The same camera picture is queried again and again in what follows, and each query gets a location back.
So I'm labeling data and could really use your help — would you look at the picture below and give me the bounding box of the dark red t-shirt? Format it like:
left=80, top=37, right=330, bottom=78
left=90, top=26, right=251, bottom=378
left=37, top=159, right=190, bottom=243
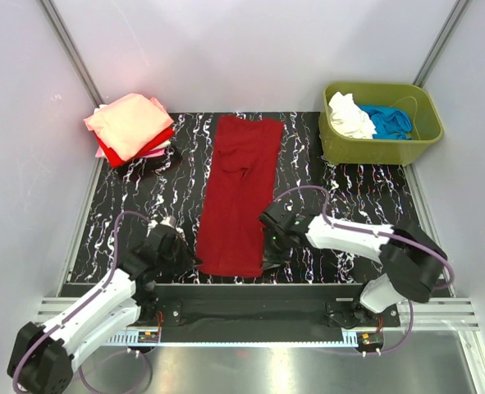
left=196, top=116, right=284, bottom=278

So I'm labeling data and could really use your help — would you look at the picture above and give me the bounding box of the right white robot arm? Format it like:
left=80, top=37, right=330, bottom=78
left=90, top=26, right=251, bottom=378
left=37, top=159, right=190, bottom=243
left=259, top=203, right=448, bottom=326

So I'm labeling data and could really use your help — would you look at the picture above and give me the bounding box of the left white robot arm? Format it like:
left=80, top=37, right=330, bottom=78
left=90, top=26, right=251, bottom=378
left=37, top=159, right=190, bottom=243
left=7, top=217, right=198, bottom=393

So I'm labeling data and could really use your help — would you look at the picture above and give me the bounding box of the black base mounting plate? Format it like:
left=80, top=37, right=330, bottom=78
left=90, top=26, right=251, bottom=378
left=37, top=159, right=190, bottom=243
left=156, top=284, right=400, bottom=346

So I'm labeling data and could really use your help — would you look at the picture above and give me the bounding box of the folded red t-shirt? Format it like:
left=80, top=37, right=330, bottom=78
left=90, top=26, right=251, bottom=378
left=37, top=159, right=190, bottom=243
left=95, top=127, right=175, bottom=168

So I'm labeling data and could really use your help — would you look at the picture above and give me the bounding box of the folded pink t-shirt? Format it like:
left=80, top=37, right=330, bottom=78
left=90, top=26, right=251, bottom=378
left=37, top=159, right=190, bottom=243
left=95, top=96, right=172, bottom=158

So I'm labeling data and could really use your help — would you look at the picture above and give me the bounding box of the crumpled white t-shirt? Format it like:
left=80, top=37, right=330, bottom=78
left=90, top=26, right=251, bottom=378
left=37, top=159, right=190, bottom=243
left=328, top=92, right=377, bottom=140

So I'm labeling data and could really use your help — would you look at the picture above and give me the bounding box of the olive green plastic bin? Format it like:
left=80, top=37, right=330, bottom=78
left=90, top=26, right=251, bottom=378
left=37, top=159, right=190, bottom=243
left=318, top=81, right=444, bottom=166

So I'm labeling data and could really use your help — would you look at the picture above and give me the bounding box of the folded peach t-shirt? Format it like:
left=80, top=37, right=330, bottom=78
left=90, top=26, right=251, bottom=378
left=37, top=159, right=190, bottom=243
left=84, top=94, right=173, bottom=160

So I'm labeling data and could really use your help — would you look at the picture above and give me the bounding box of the crumpled blue t-shirt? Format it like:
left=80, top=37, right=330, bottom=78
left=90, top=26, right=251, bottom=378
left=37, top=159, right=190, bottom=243
left=359, top=105, right=413, bottom=140

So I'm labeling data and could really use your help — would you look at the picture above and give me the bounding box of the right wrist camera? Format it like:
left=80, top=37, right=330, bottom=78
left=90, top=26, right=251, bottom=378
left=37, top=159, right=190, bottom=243
left=259, top=202, right=296, bottom=228

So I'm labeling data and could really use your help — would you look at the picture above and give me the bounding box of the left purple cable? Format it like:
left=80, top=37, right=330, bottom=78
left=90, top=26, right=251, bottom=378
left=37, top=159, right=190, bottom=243
left=11, top=211, right=161, bottom=393

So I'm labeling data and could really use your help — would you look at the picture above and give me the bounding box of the right aluminium frame post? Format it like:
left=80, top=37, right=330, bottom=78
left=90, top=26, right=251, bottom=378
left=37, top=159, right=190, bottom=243
left=413, top=0, right=472, bottom=88

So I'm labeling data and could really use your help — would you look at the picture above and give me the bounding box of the aluminium frame post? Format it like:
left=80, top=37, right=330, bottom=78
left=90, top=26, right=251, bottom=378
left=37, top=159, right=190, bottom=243
left=37, top=0, right=103, bottom=107
left=413, top=0, right=472, bottom=88

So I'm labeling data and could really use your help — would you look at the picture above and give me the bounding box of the left aluminium frame post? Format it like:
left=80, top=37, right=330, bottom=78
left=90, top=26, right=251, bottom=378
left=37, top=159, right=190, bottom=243
left=37, top=0, right=103, bottom=107

